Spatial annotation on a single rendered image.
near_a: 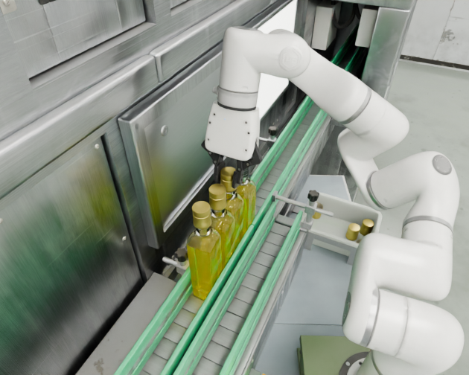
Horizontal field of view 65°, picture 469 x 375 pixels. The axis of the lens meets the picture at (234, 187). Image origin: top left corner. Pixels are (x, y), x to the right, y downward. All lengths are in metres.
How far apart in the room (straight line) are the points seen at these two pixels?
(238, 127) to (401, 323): 0.42
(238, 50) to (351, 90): 0.22
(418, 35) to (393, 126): 3.76
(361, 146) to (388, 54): 0.89
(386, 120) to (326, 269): 0.53
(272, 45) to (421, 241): 0.42
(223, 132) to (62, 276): 0.39
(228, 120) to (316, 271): 0.59
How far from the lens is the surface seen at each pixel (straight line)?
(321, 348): 0.93
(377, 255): 0.67
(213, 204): 0.74
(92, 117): 0.59
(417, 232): 0.73
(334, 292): 1.10
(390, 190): 0.79
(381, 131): 0.77
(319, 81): 0.78
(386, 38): 1.64
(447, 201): 0.78
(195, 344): 0.76
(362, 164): 0.83
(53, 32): 0.58
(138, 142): 0.68
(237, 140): 0.71
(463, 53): 4.57
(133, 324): 0.90
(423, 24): 4.48
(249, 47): 0.66
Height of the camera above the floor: 1.65
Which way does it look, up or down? 42 degrees down
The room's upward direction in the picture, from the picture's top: straight up
